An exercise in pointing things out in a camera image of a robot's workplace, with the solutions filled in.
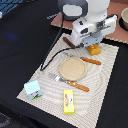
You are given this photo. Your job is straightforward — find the round beige plate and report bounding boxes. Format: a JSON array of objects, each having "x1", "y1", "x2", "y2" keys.
[{"x1": 59, "y1": 57, "x2": 87, "y2": 81}]

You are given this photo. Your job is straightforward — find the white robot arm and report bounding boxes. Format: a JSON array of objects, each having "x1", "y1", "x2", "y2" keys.
[{"x1": 58, "y1": 0, "x2": 118, "y2": 47}]

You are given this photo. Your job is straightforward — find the yellow butter box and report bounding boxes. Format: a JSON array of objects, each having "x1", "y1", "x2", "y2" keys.
[{"x1": 64, "y1": 90, "x2": 74, "y2": 114}]

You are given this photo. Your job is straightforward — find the blue milk carton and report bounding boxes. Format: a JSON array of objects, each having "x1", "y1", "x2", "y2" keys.
[{"x1": 24, "y1": 80, "x2": 43, "y2": 100}]

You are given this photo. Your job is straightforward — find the wooden handled fork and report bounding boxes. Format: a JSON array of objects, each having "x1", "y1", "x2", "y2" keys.
[{"x1": 48, "y1": 73, "x2": 89, "y2": 92}]

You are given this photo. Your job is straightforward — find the black cable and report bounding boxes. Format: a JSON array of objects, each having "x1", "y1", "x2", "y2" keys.
[{"x1": 39, "y1": 11, "x2": 81, "y2": 72}]

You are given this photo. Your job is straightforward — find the orange bread loaf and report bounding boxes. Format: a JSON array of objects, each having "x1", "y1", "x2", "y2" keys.
[{"x1": 88, "y1": 44, "x2": 101, "y2": 56}]

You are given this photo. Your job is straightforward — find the wooden handled knife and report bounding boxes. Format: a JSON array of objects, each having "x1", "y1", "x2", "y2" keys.
[{"x1": 62, "y1": 52, "x2": 102, "y2": 65}]

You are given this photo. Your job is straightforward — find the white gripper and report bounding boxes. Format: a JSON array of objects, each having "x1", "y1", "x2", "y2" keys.
[{"x1": 71, "y1": 14, "x2": 118, "y2": 47}]

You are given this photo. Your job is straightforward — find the beige bowl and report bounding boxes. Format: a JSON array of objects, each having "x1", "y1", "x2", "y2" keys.
[{"x1": 121, "y1": 7, "x2": 128, "y2": 30}]

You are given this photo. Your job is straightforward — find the pink brown board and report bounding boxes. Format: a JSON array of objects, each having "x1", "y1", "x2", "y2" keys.
[{"x1": 51, "y1": 0, "x2": 128, "y2": 43}]

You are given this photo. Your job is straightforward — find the brown sausage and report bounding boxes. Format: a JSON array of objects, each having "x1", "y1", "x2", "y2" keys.
[{"x1": 63, "y1": 37, "x2": 75, "y2": 48}]

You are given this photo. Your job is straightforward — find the beige woven placemat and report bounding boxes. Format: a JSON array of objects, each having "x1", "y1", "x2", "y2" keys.
[{"x1": 17, "y1": 34, "x2": 118, "y2": 128}]

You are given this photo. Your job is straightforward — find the blue basket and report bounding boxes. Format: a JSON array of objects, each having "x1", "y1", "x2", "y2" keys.
[{"x1": 0, "y1": 0, "x2": 23, "y2": 12}]

